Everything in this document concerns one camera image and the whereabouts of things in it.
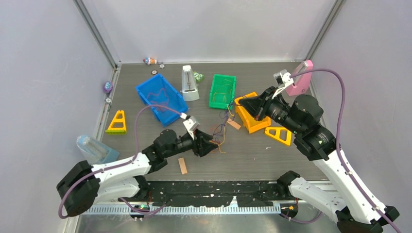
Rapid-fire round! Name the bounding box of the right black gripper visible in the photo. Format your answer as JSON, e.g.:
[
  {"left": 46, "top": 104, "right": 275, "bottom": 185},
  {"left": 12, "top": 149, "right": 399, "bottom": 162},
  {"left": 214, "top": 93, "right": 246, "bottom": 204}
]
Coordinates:
[{"left": 239, "top": 85, "right": 303, "bottom": 135}]

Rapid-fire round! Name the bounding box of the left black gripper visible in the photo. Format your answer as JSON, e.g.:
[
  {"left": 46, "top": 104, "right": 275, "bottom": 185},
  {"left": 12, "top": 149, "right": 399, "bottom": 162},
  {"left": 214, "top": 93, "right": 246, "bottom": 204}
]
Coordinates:
[{"left": 165, "top": 129, "right": 217, "bottom": 158}]

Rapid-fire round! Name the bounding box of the yellow cable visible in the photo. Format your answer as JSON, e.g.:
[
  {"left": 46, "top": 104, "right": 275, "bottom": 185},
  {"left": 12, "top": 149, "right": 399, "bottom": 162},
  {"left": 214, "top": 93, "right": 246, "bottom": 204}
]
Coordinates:
[{"left": 211, "top": 79, "right": 234, "bottom": 103}]

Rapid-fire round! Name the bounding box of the red-orange cable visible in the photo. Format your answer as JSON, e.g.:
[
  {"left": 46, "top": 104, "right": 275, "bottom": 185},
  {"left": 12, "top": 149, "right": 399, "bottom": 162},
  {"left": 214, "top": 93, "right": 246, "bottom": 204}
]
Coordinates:
[{"left": 146, "top": 86, "right": 171, "bottom": 112}]

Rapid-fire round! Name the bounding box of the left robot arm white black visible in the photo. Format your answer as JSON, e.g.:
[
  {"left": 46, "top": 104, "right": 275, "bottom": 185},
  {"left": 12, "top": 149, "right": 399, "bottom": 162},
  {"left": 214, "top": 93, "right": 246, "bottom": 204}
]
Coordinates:
[{"left": 56, "top": 129, "right": 218, "bottom": 219}]

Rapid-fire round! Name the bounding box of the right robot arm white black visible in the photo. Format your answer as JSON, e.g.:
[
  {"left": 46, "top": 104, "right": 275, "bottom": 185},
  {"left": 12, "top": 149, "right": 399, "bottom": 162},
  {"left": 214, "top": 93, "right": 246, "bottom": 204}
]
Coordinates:
[{"left": 239, "top": 87, "right": 399, "bottom": 233}]

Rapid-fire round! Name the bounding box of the orange plastic bin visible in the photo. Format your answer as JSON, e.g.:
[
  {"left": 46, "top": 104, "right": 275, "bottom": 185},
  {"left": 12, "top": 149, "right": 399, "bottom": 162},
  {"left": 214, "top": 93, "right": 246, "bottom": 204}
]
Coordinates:
[{"left": 235, "top": 92, "right": 272, "bottom": 133}]

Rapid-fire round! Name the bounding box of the tan wooden block near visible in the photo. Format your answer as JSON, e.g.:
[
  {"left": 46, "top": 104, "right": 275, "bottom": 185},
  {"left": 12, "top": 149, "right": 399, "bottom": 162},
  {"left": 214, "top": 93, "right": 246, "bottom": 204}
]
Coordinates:
[{"left": 178, "top": 158, "right": 188, "bottom": 175}]

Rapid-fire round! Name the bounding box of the tan wooden block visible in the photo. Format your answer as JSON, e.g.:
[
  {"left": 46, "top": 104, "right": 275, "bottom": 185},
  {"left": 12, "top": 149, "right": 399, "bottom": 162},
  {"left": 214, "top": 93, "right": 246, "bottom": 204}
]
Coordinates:
[
  {"left": 226, "top": 119, "right": 241, "bottom": 130},
  {"left": 178, "top": 158, "right": 188, "bottom": 175}
]

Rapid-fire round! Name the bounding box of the tan wooden block far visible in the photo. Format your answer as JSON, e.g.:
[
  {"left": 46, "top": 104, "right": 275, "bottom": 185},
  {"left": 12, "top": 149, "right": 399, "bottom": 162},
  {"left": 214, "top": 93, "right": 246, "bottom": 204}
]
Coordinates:
[{"left": 226, "top": 119, "right": 241, "bottom": 130}]

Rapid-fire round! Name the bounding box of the green plastic bin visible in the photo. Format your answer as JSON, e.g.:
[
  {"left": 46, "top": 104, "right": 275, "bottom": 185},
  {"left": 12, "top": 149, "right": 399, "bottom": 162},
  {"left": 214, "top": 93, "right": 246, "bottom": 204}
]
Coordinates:
[{"left": 208, "top": 74, "right": 237, "bottom": 109}]

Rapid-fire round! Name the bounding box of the yellow triangle block right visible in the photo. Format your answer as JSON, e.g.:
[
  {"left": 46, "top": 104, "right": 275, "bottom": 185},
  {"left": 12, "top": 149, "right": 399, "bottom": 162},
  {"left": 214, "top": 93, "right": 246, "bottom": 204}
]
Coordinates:
[{"left": 264, "top": 127, "right": 292, "bottom": 146}]

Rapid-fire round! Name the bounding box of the yellow triangle block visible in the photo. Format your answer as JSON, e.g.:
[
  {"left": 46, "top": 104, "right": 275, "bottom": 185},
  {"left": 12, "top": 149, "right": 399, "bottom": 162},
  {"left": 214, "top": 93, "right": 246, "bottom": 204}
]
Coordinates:
[
  {"left": 105, "top": 110, "right": 127, "bottom": 134},
  {"left": 264, "top": 127, "right": 292, "bottom": 146}
]

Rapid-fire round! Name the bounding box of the white metronome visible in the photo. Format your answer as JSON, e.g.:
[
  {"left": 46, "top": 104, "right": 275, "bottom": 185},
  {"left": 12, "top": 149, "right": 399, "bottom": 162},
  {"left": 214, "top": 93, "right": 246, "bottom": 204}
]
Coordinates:
[{"left": 182, "top": 65, "right": 200, "bottom": 101}]

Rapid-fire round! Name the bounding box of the pink metronome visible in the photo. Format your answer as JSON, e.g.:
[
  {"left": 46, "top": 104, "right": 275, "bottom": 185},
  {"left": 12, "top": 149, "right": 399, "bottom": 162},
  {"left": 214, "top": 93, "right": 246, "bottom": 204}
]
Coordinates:
[{"left": 286, "top": 60, "right": 313, "bottom": 96}]

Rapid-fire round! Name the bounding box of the blue plastic bin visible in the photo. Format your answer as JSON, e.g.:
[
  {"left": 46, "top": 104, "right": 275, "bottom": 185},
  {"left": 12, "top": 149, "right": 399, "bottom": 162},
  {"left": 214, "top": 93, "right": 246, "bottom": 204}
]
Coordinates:
[{"left": 135, "top": 73, "right": 189, "bottom": 127}]

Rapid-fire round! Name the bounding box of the yellow triangle block left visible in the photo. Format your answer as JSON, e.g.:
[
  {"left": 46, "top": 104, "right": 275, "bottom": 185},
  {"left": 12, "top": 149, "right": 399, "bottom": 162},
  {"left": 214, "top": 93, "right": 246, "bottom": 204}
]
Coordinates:
[{"left": 105, "top": 110, "right": 127, "bottom": 134}]

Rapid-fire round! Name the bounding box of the small clown figurine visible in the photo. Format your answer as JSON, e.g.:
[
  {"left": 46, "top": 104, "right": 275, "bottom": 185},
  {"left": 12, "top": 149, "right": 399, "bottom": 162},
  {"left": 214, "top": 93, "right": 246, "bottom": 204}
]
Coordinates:
[{"left": 142, "top": 57, "right": 157, "bottom": 65}]

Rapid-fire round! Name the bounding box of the clear blue plastic container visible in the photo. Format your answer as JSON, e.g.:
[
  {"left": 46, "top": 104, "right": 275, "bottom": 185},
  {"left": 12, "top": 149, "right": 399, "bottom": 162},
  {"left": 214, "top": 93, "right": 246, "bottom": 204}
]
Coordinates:
[{"left": 76, "top": 134, "right": 120, "bottom": 165}]

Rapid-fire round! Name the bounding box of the purple round toy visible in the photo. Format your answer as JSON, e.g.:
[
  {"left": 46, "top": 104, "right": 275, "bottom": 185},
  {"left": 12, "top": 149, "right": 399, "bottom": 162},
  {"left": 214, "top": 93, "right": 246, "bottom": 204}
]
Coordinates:
[{"left": 103, "top": 81, "right": 113, "bottom": 94}]

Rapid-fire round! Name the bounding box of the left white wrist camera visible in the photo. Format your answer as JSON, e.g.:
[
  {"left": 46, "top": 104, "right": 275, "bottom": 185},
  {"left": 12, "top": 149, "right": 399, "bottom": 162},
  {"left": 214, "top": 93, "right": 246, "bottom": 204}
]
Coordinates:
[{"left": 180, "top": 113, "right": 200, "bottom": 140}]

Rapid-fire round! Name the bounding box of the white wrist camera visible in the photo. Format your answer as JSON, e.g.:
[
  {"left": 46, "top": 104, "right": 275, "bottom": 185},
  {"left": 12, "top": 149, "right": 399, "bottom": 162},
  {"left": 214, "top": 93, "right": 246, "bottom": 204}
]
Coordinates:
[
  {"left": 272, "top": 69, "right": 294, "bottom": 99},
  {"left": 180, "top": 113, "right": 200, "bottom": 140}
]

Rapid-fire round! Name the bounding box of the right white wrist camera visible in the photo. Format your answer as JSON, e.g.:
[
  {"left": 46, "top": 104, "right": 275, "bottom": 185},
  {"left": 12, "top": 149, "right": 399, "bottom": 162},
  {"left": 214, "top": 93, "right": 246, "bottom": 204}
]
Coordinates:
[{"left": 272, "top": 69, "right": 294, "bottom": 99}]

